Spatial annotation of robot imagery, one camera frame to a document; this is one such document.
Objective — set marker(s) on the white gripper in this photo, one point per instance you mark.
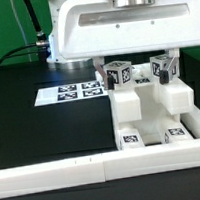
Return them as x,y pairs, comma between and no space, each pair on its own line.
88,28

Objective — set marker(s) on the white chair back frame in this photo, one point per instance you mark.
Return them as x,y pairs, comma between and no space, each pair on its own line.
144,97

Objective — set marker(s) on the white chair seat plate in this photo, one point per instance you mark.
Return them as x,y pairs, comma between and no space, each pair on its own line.
150,130

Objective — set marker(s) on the white tagged cube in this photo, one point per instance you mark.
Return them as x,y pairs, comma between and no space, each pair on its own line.
158,63
120,70

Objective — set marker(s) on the white U-shaped fence rail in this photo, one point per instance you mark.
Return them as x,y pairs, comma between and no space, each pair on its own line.
105,166

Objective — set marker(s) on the white tag sheet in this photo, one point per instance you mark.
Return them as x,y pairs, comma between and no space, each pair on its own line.
70,92

